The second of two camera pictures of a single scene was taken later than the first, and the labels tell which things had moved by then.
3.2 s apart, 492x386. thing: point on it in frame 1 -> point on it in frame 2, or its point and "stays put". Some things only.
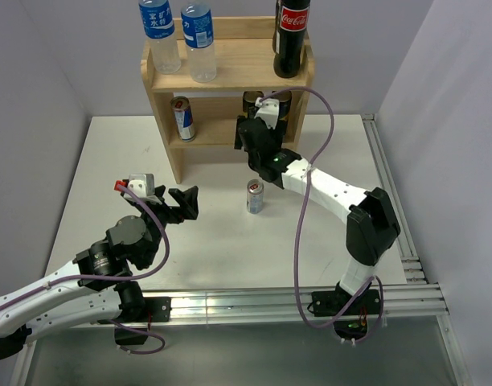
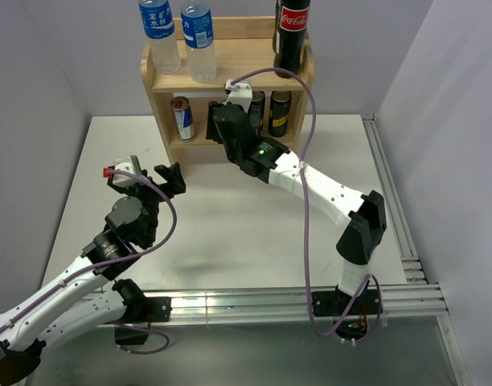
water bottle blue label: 157,20 stays put
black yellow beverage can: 284,102 stays put
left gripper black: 186,200 -> 172,175
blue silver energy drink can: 184,118 stays put
